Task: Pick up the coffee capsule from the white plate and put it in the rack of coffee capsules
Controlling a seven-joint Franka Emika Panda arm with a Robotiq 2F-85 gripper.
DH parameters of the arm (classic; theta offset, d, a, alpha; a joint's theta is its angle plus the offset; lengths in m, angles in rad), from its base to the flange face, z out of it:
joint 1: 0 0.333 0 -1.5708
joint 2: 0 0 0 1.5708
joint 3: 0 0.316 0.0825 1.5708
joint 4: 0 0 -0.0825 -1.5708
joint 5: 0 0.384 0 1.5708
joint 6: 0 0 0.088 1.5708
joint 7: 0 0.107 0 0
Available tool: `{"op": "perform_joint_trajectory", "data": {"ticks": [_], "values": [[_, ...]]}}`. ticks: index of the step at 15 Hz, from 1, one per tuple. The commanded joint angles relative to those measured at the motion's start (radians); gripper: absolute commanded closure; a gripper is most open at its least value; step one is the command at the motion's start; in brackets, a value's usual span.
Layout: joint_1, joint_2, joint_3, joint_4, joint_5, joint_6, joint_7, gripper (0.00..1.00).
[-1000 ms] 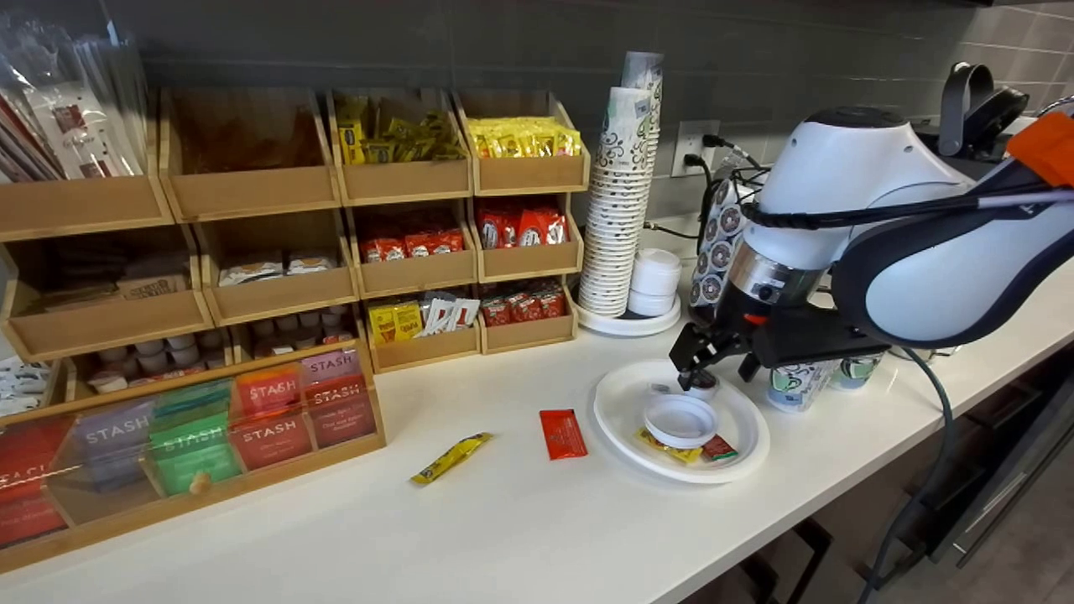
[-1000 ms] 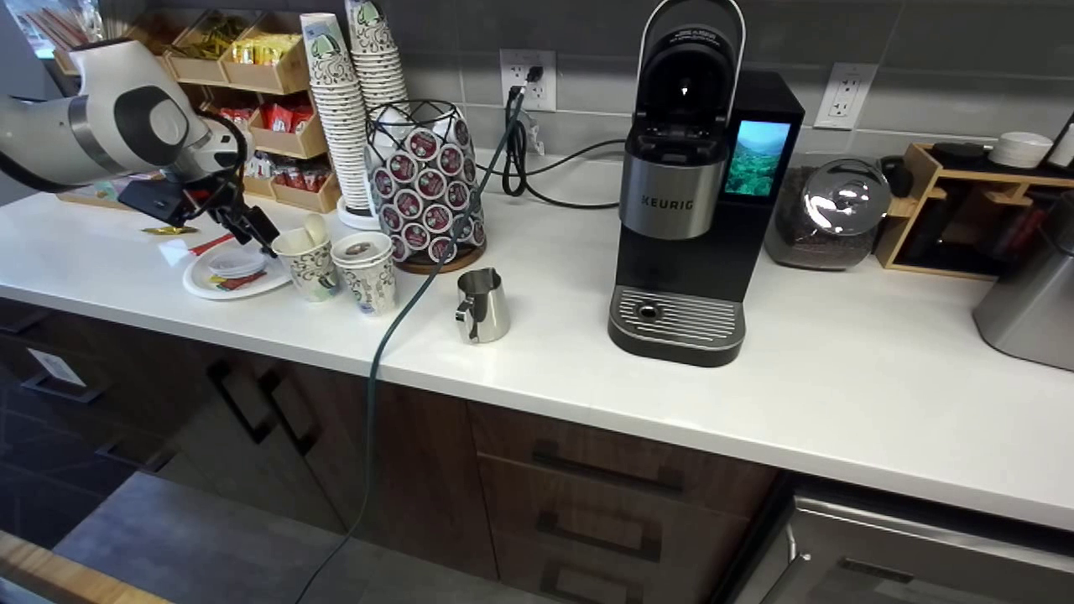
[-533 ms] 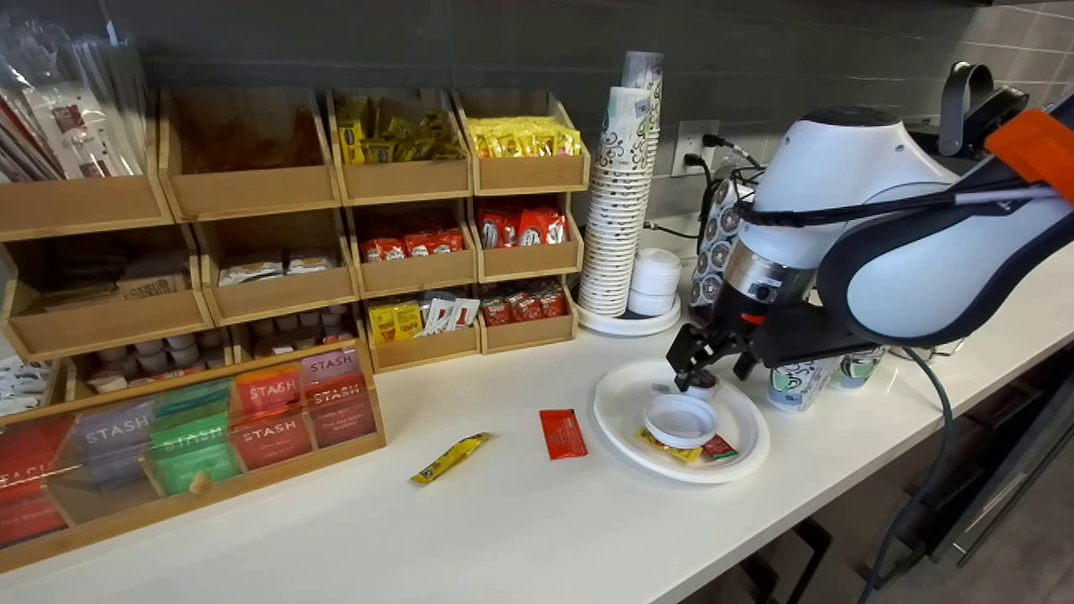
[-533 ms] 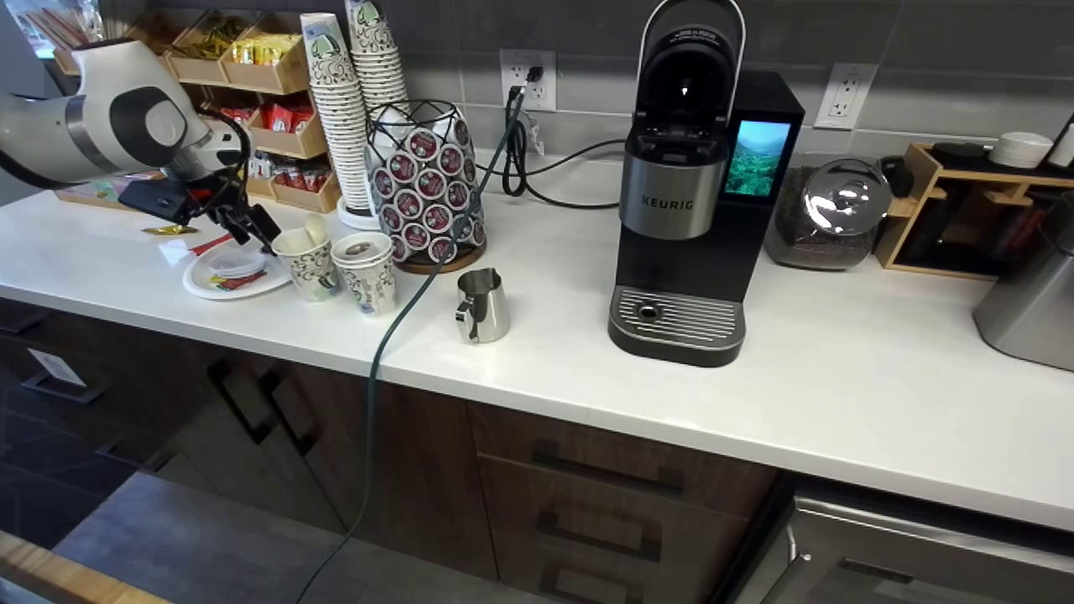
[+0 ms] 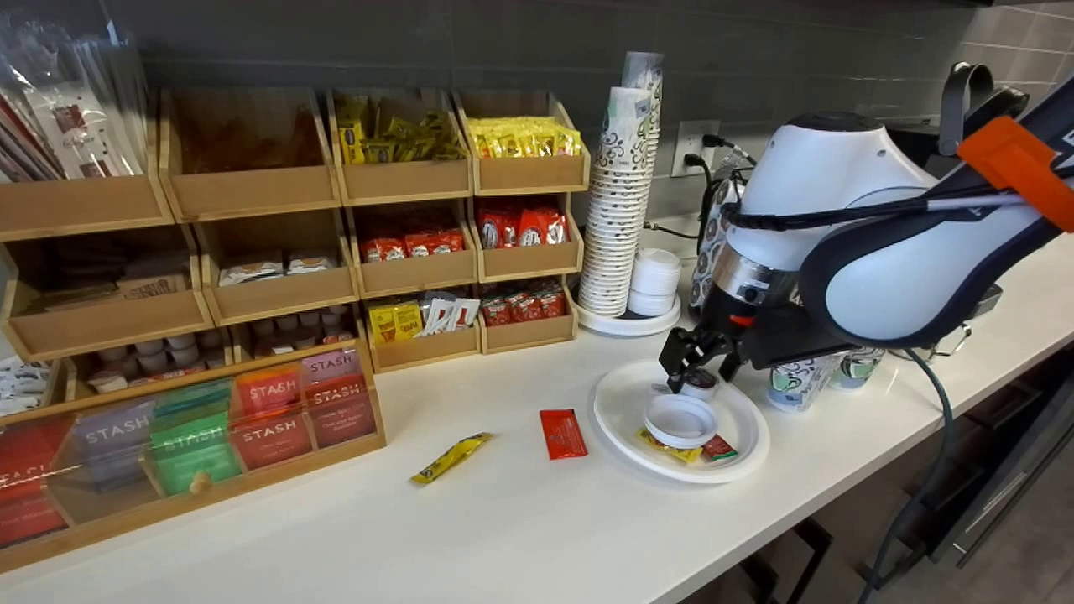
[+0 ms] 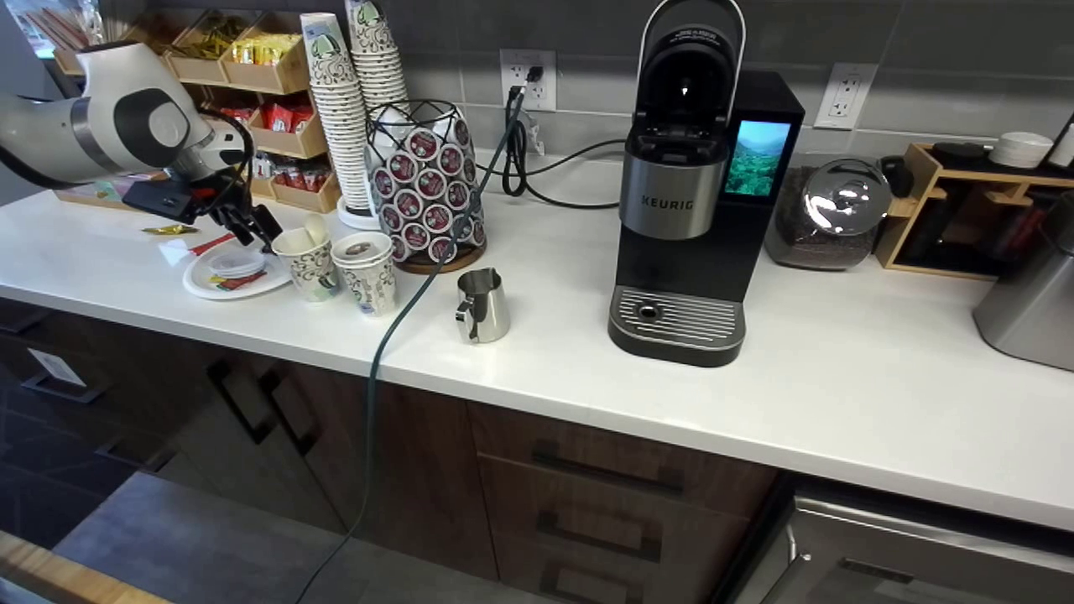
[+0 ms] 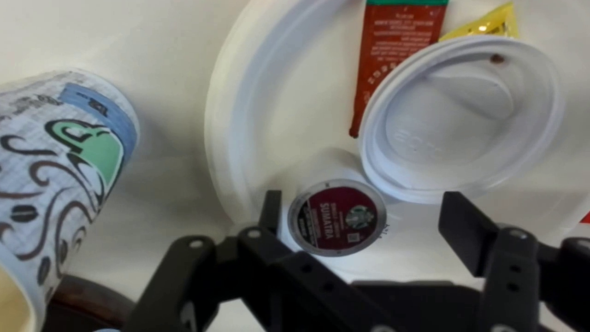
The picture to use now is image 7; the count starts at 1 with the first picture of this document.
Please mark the red sauce packet green end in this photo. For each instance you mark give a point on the red sauce packet green end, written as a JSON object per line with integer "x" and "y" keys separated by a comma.
{"x": 393, "y": 56}

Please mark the yellow sauce packet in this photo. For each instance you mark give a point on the yellow sauce packet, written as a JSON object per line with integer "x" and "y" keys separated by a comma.
{"x": 485, "y": 26}

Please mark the white disposable plate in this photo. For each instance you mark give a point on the white disposable plate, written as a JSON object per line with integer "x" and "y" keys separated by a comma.
{"x": 277, "y": 111}

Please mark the red lid coffee capsule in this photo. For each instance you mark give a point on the red lid coffee capsule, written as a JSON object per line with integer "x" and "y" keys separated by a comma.
{"x": 338, "y": 218}

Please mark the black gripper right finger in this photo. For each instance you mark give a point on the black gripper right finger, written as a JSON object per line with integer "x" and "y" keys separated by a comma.
{"x": 522, "y": 283}

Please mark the patterned paper coffee cup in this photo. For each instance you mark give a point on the patterned paper coffee cup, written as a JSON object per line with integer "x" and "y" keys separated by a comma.
{"x": 56, "y": 178}

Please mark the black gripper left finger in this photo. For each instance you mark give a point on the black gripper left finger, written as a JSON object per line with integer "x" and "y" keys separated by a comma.
{"x": 246, "y": 283}

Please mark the white plastic cup lid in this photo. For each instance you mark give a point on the white plastic cup lid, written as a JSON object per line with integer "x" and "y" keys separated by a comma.
{"x": 461, "y": 117}

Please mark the plain red sauce packet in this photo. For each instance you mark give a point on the plain red sauce packet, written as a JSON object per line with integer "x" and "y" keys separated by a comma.
{"x": 585, "y": 218}

